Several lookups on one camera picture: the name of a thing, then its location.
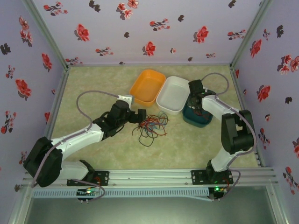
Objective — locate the white plastic bin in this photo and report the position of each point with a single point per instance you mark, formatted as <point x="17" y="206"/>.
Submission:
<point x="172" y="95"/>

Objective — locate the orange plastic bin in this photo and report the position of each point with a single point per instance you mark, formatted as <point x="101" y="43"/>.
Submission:
<point x="144" y="88"/>

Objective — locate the aluminium frame post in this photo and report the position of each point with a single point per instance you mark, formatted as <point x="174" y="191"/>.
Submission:
<point x="46" y="35"/>
<point x="250" y="35"/>

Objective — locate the circuit board with green light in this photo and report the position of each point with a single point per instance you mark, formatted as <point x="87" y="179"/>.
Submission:
<point x="216" y="193"/>
<point x="82" y="193"/>

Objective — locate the teal plastic bin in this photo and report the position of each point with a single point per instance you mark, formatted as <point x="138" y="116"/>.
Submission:
<point x="196" y="122"/>

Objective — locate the aluminium frame bar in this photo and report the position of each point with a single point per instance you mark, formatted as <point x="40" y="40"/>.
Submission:
<point x="18" y="207"/>
<point x="278" y="205"/>

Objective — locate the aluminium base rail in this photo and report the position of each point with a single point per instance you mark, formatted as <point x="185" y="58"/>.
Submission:
<point x="149" y="177"/>

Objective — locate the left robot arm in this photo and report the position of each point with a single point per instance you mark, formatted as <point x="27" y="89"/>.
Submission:
<point x="77" y="137"/>

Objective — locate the aluminium table edge rail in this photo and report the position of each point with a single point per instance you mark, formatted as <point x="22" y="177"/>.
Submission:
<point x="236" y="81"/>
<point x="59" y="98"/>

